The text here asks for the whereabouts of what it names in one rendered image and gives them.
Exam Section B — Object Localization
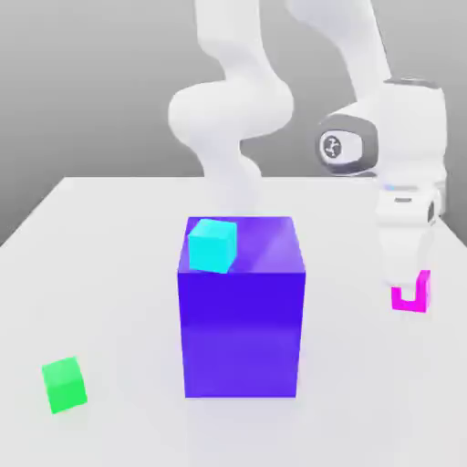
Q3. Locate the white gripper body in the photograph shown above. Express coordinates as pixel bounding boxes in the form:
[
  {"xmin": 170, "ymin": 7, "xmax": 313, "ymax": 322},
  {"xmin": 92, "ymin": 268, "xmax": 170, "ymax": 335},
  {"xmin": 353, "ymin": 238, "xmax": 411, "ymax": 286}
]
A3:
[{"xmin": 378, "ymin": 225, "xmax": 427, "ymax": 290}]

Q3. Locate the small magenta cube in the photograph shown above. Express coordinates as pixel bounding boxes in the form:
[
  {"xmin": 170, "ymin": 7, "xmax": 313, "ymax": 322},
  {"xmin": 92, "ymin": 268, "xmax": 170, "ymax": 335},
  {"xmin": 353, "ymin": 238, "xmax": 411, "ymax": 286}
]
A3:
[{"xmin": 390, "ymin": 269, "xmax": 432, "ymax": 314}]

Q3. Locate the small cyan cube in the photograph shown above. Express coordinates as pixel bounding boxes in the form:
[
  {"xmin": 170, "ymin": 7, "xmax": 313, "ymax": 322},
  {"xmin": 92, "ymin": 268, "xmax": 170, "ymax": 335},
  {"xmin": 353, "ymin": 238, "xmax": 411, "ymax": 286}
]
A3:
[{"xmin": 187, "ymin": 217, "xmax": 239, "ymax": 275}]

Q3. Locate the small green cube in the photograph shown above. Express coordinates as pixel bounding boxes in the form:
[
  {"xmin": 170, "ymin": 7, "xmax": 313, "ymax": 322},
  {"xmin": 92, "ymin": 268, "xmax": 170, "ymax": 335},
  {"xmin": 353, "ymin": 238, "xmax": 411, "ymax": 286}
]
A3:
[{"xmin": 40, "ymin": 356, "xmax": 89, "ymax": 416}]

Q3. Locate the large blue box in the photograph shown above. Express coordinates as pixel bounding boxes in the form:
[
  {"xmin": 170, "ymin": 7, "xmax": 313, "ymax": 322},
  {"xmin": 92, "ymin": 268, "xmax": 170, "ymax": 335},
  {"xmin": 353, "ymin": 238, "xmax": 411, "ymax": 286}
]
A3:
[{"xmin": 176, "ymin": 215, "xmax": 307, "ymax": 400}]

